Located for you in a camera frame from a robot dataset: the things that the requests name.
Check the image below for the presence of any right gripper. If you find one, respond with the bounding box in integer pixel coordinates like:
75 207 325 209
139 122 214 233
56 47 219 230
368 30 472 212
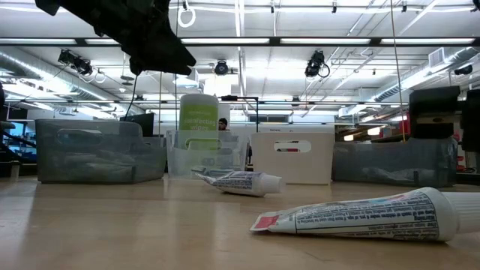
408 85 462 140

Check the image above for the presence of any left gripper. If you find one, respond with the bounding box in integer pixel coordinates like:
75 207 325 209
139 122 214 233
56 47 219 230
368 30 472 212
35 0 197 76

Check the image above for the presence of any white travel toothpaste tube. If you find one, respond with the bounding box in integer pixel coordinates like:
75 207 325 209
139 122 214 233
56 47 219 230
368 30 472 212
193 170 285 199
249 186 480 243

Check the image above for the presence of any red plastic crate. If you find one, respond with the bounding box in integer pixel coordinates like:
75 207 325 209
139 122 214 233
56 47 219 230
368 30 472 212
397 112 411 136

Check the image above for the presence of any black ceiling-mounted device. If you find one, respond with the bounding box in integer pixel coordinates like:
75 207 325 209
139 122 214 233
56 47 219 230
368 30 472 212
453 64 475 77

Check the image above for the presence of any black ceiling spotlight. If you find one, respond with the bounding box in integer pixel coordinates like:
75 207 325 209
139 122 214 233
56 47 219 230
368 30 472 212
73 58 94 77
57 49 77 65

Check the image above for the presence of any black computer monitor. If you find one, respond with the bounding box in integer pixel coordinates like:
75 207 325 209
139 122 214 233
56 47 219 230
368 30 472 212
119 112 155 137

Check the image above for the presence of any grey translucent plastic bin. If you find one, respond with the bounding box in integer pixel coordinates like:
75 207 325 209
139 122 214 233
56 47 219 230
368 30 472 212
35 118 168 184
331 136 459 188

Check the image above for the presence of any disinfecting wipes canister green label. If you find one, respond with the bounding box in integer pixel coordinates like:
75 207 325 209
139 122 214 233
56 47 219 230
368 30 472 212
178 93 221 151

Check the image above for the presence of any overhead LED light bar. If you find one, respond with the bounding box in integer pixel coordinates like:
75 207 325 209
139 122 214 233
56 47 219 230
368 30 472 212
0 36 480 47

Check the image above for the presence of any thin black bent rod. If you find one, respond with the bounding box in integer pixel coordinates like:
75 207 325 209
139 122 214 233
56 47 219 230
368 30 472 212
220 94 260 133

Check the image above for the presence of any clear plastic bin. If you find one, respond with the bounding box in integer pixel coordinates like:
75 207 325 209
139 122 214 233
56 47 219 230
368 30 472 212
166 130 250 180

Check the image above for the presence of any blue grey toiletry item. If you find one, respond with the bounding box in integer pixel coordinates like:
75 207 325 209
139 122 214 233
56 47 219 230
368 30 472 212
190 166 236 178

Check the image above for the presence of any blue-lit computer screen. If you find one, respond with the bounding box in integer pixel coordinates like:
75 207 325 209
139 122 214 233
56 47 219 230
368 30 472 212
0 121 37 151

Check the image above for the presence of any red and black small item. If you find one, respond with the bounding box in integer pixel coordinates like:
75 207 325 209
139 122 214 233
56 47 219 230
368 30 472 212
276 141 309 153

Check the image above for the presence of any white plastic bin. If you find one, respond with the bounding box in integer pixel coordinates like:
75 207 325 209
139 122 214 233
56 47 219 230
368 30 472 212
250 131 335 186

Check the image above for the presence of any black hanging cable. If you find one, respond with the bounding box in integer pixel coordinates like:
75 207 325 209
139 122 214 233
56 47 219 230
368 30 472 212
124 73 140 118

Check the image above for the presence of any yellow hanging cord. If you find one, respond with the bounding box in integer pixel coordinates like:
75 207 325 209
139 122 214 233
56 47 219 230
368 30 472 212
389 0 407 143

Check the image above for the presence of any white cable loop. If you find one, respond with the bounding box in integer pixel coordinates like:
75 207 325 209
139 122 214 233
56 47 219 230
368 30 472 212
177 7 197 29

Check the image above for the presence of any black round ceiling camera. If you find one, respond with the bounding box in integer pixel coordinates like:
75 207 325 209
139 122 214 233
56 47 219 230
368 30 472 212
214 59 230 77

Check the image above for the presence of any black ceiling camera with cable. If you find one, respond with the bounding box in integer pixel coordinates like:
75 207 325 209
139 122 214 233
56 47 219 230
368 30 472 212
304 49 332 80

